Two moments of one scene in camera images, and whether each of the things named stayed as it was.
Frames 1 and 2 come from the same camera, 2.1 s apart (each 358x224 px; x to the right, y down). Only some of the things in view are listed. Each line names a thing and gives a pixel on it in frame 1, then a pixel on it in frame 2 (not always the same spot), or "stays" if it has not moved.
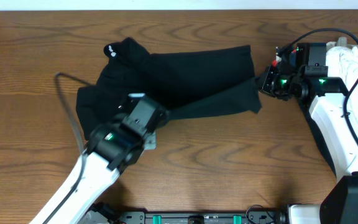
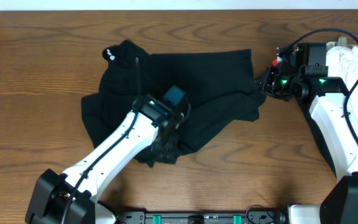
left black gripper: x=151 y=141 → x=169 y=150
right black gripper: x=266 y=88 stays
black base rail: x=199 y=218 stays
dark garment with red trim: x=306 y=100 stays
